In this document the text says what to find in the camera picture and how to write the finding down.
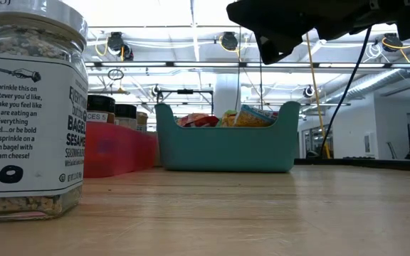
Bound red plastic tray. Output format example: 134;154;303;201
83;122;159;178

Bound tan lidded jar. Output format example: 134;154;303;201
136;111;149;133

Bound bagel seasoning jar white lid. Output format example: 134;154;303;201
0;0;89;224

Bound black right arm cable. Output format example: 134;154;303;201
319;25;374;159

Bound black aluminium table frame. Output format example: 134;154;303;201
293;156;410;174

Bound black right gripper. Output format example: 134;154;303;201
226;0;373;65

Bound black gantry bar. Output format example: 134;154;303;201
156;87;216;115

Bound orange spice jar black lid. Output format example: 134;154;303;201
86;94;117;124

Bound white building column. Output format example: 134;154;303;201
214;73;241;118

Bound red Maruchan ramen pack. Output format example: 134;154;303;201
176;112;221;128

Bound silver ventilation duct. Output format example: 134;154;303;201
327;67;410;104

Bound yellow cable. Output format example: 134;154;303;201
305;31;332;160

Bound long horizontal ceiling bar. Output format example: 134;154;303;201
83;60;410;69

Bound purple label jar black lid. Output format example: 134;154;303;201
114;103;138;131

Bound teal plastic bin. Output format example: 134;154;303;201
154;101;301;174

